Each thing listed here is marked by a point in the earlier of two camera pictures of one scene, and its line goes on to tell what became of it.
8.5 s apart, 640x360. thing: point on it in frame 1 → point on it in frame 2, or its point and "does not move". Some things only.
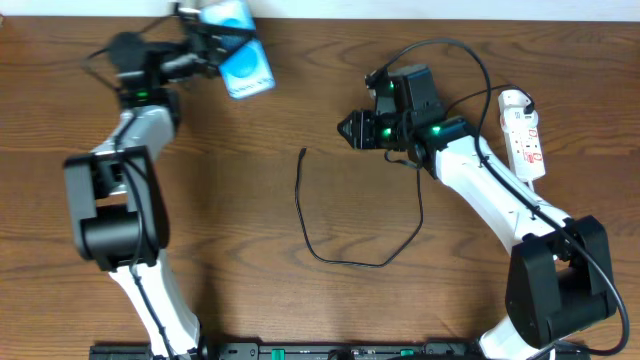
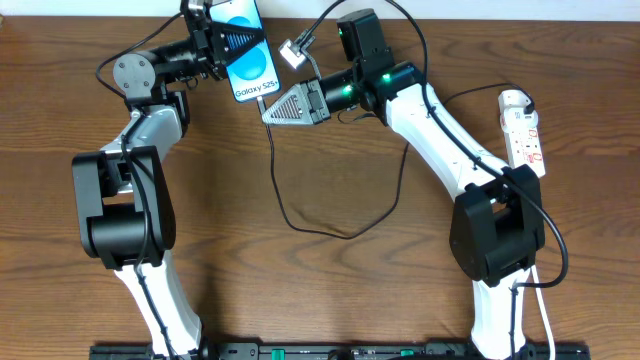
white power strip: (522, 137) does not move
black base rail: (254, 351) does not move
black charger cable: (390, 163) → (389, 209)
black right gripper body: (365, 130) → (316, 101)
